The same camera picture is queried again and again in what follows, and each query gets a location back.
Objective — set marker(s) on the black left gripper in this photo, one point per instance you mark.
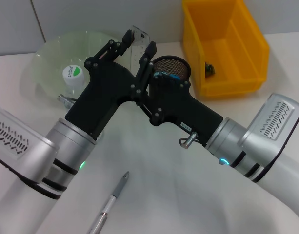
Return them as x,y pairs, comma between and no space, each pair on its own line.
100,97

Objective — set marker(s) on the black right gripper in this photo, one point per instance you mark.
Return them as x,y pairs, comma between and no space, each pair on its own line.
178,107

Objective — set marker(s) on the clear plastic ruler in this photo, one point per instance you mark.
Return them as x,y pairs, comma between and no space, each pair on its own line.
139,41

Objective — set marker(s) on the blue scissors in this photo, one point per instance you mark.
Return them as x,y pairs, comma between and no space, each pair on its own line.
174,77

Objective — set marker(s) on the green plastic wrapper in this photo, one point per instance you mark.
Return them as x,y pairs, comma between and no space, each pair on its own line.
209,69

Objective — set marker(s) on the clear water bottle green label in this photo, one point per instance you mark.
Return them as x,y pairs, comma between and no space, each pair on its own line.
73,73

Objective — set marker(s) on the silver white pen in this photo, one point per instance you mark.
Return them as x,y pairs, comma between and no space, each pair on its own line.
107,207

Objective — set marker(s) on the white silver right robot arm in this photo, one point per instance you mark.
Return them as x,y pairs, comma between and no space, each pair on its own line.
225,141

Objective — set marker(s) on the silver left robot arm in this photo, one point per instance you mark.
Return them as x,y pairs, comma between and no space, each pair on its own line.
71,143

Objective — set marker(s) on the black mesh pen holder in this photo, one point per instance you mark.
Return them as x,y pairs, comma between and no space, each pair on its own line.
171,64

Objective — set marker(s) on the translucent green fruit plate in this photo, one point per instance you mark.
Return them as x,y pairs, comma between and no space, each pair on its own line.
49,56

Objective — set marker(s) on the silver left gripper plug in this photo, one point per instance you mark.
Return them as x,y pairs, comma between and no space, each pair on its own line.
66,101

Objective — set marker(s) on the yellow plastic bin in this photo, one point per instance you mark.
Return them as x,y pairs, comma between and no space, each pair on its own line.
237,48

